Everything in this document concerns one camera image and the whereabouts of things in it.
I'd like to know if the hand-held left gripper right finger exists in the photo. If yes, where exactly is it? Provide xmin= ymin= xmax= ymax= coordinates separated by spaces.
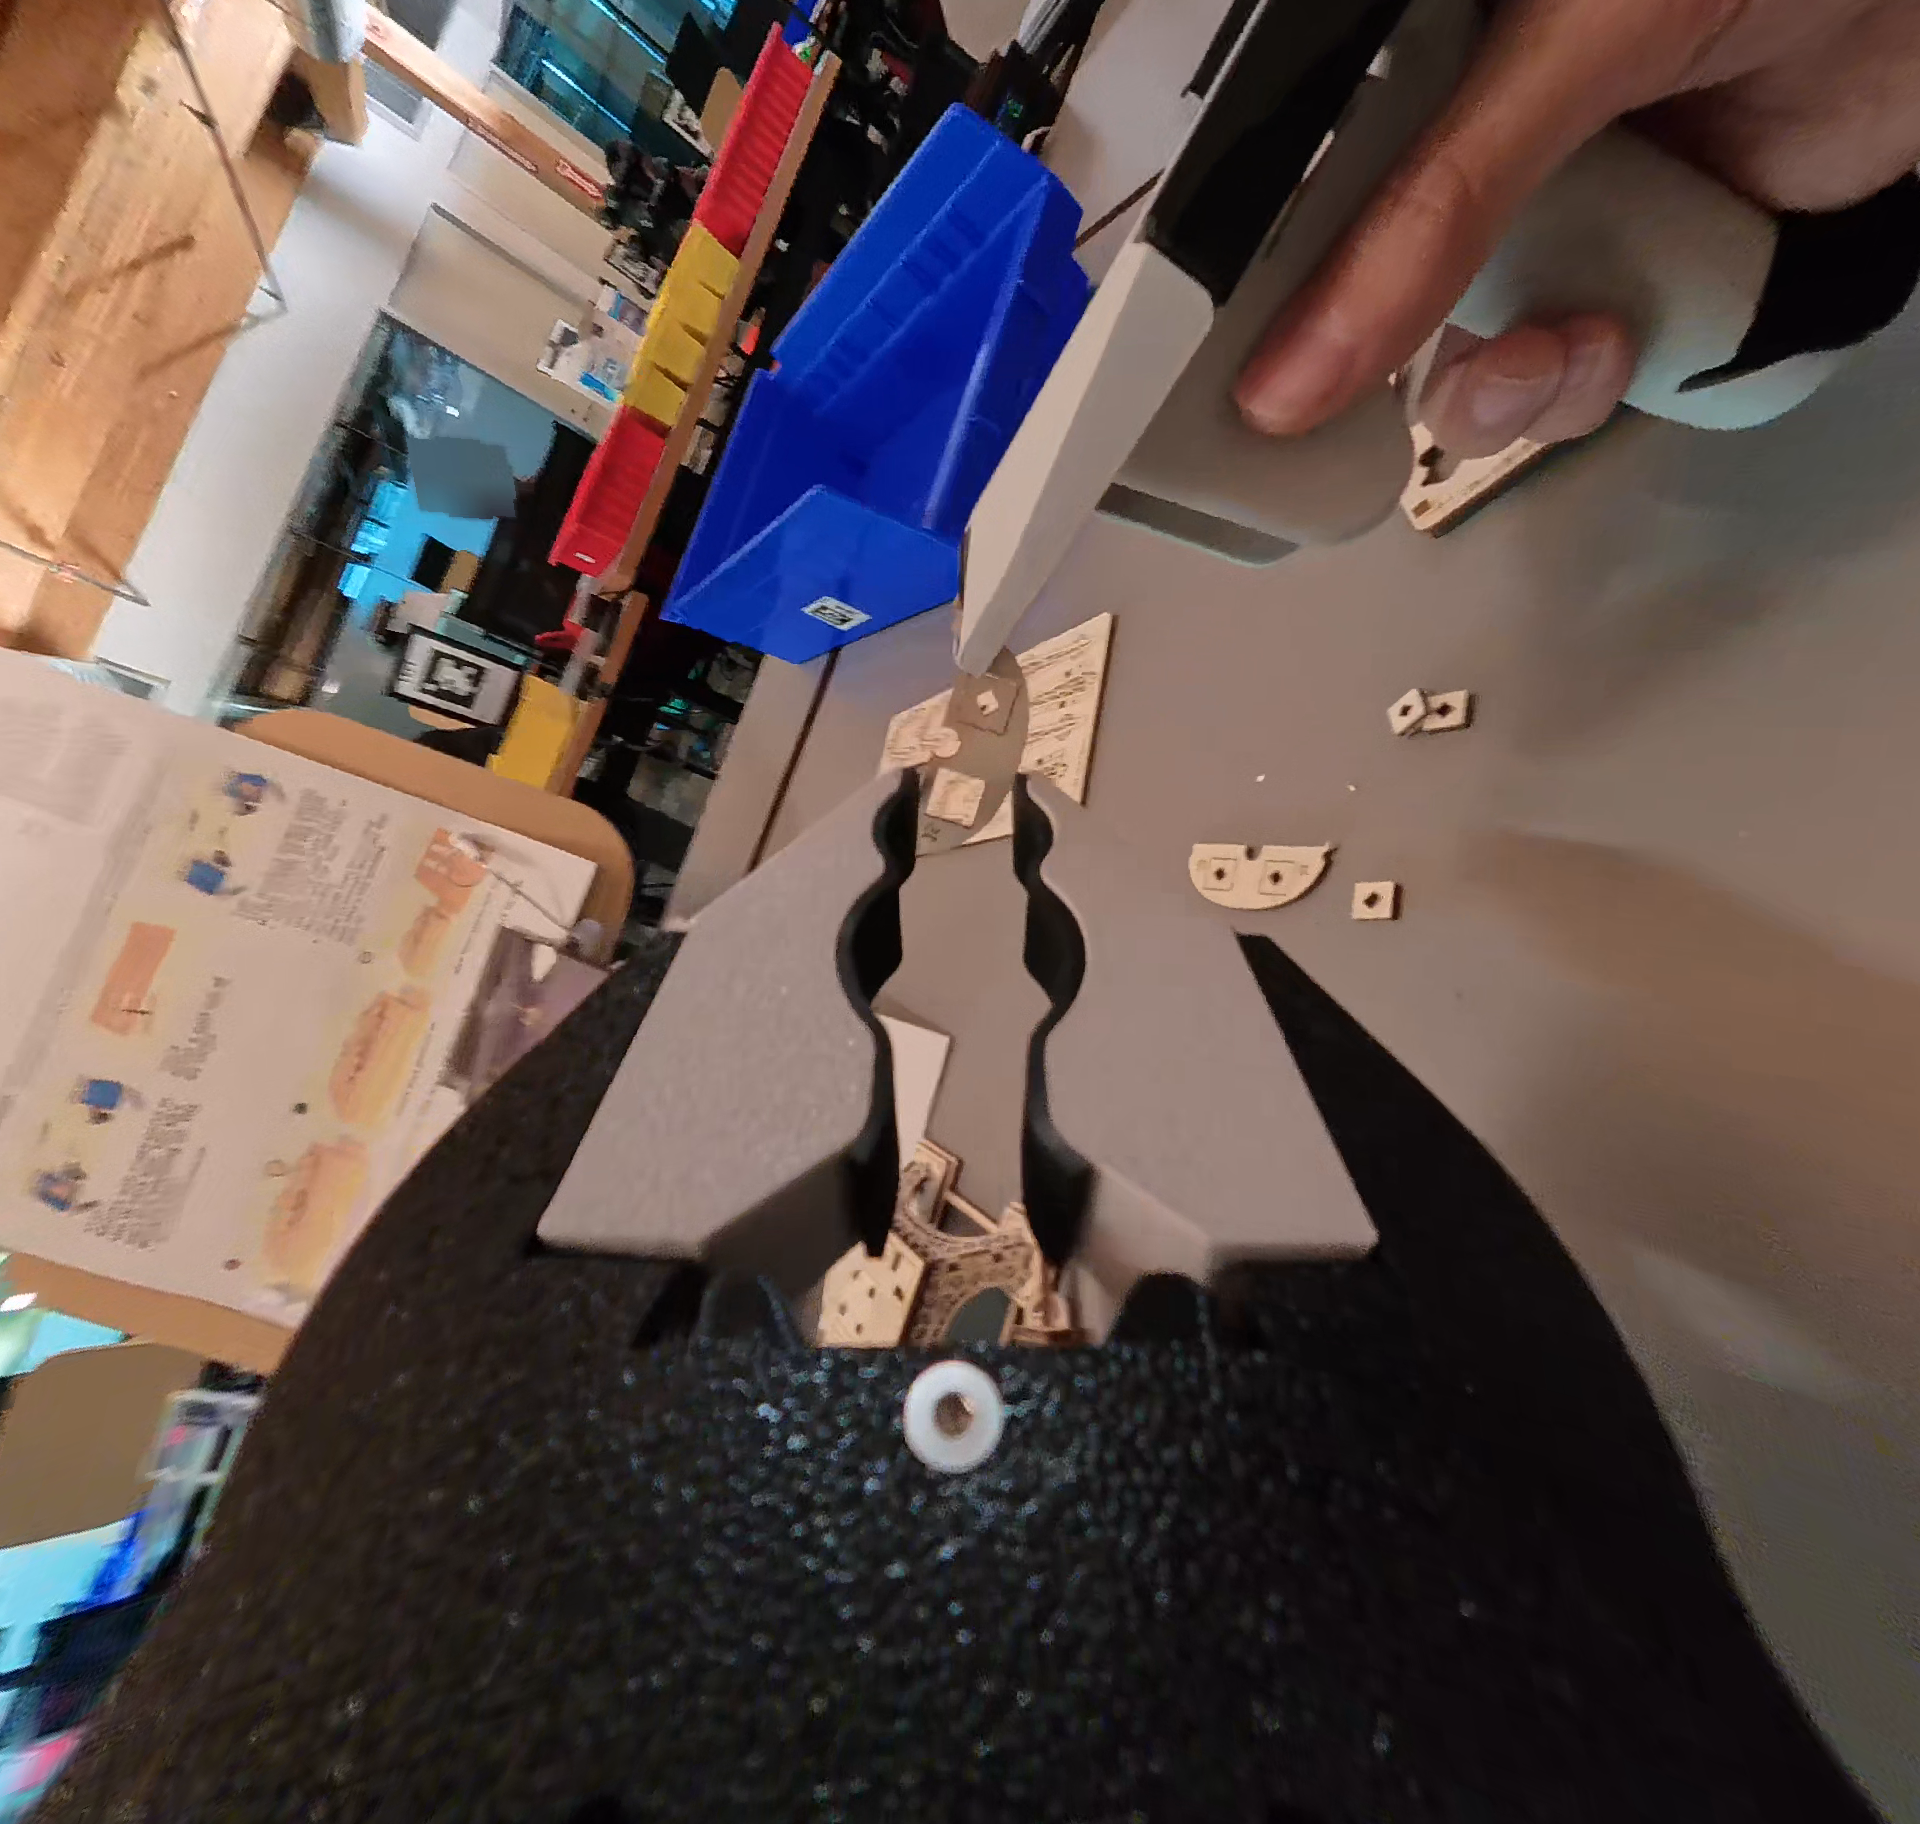
xmin=1007 ymin=772 xmax=1382 ymax=1272

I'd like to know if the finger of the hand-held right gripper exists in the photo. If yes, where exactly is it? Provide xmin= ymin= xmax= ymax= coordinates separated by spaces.
xmin=1102 ymin=129 xmax=1413 ymax=565
xmin=953 ymin=0 xmax=1494 ymax=676

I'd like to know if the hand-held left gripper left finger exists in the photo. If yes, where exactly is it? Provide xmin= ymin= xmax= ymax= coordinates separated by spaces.
xmin=533 ymin=772 xmax=924 ymax=1261

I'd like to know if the semicircular wooden piece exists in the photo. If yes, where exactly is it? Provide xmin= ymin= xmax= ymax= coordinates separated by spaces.
xmin=901 ymin=652 xmax=1040 ymax=857
xmin=1190 ymin=839 xmax=1338 ymax=913

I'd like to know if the person's right hand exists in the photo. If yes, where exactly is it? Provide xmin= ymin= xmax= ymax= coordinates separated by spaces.
xmin=1232 ymin=0 xmax=1920 ymax=462

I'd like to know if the curved wooden puzzle piece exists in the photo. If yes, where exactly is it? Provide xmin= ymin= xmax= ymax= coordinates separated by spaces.
xmin=1398 ymin=404 xmax=1554 ymax=535

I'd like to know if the large blue storage bin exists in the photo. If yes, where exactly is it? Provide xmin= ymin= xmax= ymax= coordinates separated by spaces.
xmin=661 ymin=102 xmax=1095 ymax=666

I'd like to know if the wooden tower base model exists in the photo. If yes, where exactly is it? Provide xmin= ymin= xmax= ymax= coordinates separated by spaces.
xmin=817 ymin=1140 xmax=1085 ymax=1349

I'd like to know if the small wooden puzzle sheet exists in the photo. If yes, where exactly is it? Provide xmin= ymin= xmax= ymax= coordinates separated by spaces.
xmin=883 ymin=613 xmax=1116 ymax=807

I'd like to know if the row of coloured storage bins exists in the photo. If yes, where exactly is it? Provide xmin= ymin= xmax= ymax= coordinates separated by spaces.
xmin=487 ymin=21 xmax=825 ymax=792

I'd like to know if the instruction poster board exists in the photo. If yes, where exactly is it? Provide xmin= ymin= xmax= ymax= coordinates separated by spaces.
xmin=0 ymin=649 xmax=638 ymax=1330

